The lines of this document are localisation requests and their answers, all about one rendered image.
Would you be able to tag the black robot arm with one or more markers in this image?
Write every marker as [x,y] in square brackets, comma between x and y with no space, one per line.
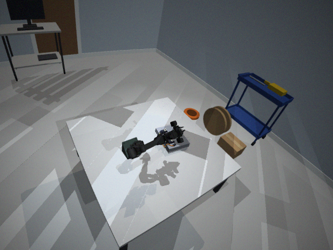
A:
[139,146]

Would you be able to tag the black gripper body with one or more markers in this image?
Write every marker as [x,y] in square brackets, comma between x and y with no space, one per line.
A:
[173,124]

